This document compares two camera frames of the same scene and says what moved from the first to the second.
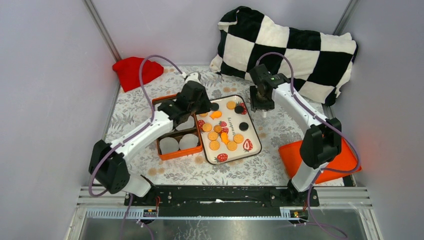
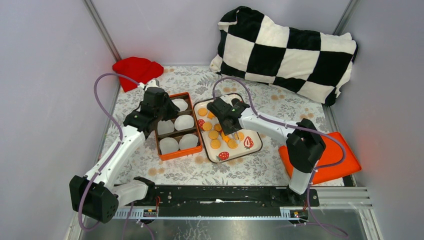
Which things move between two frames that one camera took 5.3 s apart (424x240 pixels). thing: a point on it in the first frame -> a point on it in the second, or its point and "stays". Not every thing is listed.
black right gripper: x=268 y=106 -> x=226 y=130
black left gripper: x=206 y=104 -> x=173 y=108
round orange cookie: x=207 y=127 stays
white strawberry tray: x=230 y=133 stays
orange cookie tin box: x=184 y=138 stays
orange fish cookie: x=224 y=138 stays
